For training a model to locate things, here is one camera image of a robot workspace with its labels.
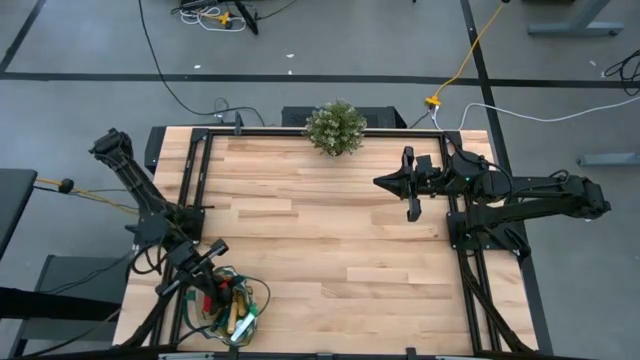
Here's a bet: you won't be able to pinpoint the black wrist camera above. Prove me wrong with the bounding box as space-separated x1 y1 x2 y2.
167 242 199 269
415 172 437 197

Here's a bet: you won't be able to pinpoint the wooden-handled three-prong hand rake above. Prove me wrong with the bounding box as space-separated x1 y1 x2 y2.
226 298 239 335

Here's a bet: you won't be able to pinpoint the black aluminium table frame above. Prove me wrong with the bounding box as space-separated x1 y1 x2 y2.
112 124 554 360

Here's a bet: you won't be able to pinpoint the black stand leg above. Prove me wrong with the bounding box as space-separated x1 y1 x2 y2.
232 0 261 36

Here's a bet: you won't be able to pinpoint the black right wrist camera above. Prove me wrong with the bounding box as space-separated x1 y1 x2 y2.
415 172 437 197

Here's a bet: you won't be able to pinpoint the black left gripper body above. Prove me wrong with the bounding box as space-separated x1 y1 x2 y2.
155 238 231 297

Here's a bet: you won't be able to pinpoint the black computer case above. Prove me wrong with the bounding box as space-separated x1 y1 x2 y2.
280 105 408 130

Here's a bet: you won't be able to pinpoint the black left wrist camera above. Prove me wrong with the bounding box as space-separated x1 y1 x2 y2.
167 242 199 269

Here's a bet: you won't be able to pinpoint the potted plant in black pot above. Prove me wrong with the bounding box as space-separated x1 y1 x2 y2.
303 98 369 158

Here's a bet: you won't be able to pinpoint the white floor cable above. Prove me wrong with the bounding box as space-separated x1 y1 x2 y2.
430 94 640 132

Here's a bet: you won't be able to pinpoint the yellow floor cable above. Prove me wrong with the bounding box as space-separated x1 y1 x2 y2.
34 177 141 217

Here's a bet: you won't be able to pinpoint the red and black gardening glove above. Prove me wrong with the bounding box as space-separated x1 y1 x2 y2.
199 277 236 314

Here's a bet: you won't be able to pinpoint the green and tan gardening bag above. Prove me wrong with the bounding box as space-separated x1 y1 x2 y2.
182 265 272 349

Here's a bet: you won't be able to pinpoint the long black cable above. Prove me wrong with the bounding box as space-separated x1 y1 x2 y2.
137 0 267 127

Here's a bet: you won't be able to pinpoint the black floor cable loops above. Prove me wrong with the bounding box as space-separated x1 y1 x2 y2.
602 48 640 97

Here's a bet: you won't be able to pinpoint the green-handled pruning shears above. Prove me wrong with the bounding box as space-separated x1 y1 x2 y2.
213 307 232 334

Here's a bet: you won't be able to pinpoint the grey desk leg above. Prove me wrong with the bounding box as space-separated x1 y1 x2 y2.
577 152 640 168
527 0 626 37

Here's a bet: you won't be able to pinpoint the white coiled cable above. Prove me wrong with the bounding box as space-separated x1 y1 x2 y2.
178 5 249 34

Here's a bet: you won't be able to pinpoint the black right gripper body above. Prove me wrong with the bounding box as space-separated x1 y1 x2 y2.
403 146 454 223

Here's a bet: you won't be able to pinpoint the black side table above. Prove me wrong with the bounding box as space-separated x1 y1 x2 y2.
0 168 39 259

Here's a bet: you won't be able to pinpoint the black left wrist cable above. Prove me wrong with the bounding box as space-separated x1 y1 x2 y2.
128 241 167 276

